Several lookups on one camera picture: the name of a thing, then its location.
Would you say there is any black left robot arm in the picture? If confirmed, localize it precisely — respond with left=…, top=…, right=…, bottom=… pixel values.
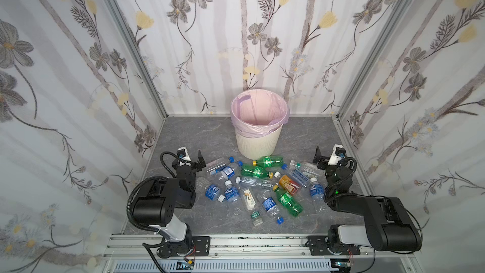
left=126, top=148, right=206, bottom=259

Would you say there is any green bottle near bin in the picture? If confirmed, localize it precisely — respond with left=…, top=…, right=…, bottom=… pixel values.
left=253, top=155, right=284, bottom=168

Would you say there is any cream plastic waste bin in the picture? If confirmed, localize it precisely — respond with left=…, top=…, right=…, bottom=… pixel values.
left=236, top=126, right=283, bottom=160

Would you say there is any water bottle white cap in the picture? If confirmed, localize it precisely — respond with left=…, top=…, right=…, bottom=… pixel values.
left=224, top=180, right=242, bottom=216

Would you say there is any small bottle green label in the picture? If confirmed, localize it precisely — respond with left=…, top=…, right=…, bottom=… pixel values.
left=251, top=211, right=263, bottom=227

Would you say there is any white perforated cable tray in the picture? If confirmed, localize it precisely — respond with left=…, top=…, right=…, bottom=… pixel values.
left=112, top=259, right=336, bottom=273

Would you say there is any green bottle yellow cap middle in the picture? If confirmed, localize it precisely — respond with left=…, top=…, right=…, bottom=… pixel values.
left=241, top=164, right=274, bottom=179

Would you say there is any green bottle front right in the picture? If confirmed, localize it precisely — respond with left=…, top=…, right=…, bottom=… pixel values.
left=273, top=185, right=303, bottom=217

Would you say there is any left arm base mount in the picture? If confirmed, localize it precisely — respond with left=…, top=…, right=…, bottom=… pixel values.
left=157, top=236, right=211, bottom=259

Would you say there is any clear crushed water bottle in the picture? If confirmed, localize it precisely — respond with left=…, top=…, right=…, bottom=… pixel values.
left=236, top=176, right=274, bottom=188

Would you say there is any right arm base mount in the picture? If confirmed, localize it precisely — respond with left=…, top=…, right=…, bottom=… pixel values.
left=305, top=235, right=361, bottom=257

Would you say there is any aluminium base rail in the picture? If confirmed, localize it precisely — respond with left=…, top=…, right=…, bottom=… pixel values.
left=101, top=234, right=422, bottom=272

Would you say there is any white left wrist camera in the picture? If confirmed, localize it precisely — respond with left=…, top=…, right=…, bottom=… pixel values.
left=176, top=147, right=191, bottom=163

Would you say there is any white label small bottle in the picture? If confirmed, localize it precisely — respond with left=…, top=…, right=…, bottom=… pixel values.
left=239, top=188, right=258, bottom=212

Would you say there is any pink bin liner bag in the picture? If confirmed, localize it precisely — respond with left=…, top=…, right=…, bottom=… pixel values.
left=231, top=89, right=290, bottom=139

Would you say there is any clear bottle blue cap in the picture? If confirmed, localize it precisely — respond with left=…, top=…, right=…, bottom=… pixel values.
left=206, top=157, right=234, bottom=176

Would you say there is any blue label bottle blue cap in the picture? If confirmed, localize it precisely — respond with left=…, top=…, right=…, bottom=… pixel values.
left=258, top=190, right=285, bottom=225

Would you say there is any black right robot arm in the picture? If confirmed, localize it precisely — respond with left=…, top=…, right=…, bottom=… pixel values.
left=313, top=145, right=423, bottom=255

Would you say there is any soda water bottle blue cap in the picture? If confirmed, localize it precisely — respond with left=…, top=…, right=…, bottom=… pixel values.
left=281, top=164, right=310, bottom=187

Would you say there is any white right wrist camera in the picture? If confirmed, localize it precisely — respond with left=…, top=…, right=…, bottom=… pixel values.
left=328, top=144, right=347, bottom=166

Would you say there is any orange red drink bottle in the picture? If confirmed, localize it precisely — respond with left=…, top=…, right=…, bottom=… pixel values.
left=274, top=172, right=301, bottom=196

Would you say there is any Pocari Sweat bottle white cap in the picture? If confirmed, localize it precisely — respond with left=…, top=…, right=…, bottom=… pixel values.
left=309, top=177, right=326, bottom=213

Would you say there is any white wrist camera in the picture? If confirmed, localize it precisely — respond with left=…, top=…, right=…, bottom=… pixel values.
left=176, top=147, right=191, bottom=163
left=328, top=144, right=347, bottom=166

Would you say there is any clear bottle green band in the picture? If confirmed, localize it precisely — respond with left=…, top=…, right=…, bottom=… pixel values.
left=289, top=160, right=325, bottom=178

